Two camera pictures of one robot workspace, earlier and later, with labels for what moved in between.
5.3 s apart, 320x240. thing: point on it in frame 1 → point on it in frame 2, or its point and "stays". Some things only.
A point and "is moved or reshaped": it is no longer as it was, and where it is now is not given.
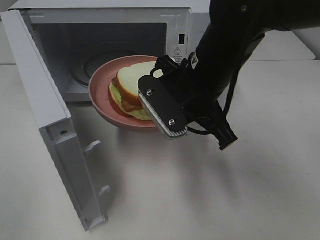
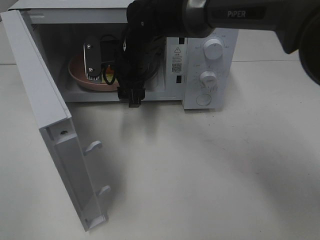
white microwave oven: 73,38 stays
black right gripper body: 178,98 → 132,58
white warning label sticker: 178,53 stays
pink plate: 99,82 → 77,70
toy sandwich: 123,90 is moved or reshaped
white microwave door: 54,119 stays
